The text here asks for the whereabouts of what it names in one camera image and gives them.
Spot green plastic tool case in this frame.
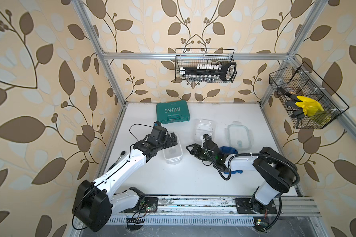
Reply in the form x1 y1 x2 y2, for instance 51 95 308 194
156 100 190 124

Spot blue cleaning cloth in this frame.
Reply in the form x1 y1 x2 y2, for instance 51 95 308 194
220 146 243 174

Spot black wire basket back wall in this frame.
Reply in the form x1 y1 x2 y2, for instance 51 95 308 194
175 48 237 84

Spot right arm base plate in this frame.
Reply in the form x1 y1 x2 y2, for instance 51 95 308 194
234 197 278 215

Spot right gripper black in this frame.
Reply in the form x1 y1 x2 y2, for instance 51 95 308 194
186 143 215 165

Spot black wire basket wall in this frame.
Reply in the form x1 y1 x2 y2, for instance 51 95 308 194
269 62 350 129
175 48 237 84

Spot clear lunch box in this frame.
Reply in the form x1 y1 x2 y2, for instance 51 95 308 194
194 118 216 145
163 137 183 165

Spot black socket set holder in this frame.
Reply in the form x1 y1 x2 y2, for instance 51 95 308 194
178 62 237 83

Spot yellow rubber glove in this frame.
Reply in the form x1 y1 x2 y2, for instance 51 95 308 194
296 96 325 117

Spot black handled pliers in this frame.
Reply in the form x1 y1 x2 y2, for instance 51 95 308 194
278 87 305 119

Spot aluminium front rail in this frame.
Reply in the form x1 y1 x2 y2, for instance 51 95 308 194
111 196 320 217

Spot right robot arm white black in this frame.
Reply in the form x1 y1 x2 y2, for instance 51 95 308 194
186 135 300 206

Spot black wire basket right wall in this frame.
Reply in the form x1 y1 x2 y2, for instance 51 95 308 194
269 62 350 129

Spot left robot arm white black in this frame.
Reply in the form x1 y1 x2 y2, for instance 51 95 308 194
72 121 179 232

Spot clear lunch box lid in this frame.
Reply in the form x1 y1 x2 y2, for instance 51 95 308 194
226 122 253 152

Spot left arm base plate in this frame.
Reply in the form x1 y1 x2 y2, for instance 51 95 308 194
124 197 158 213

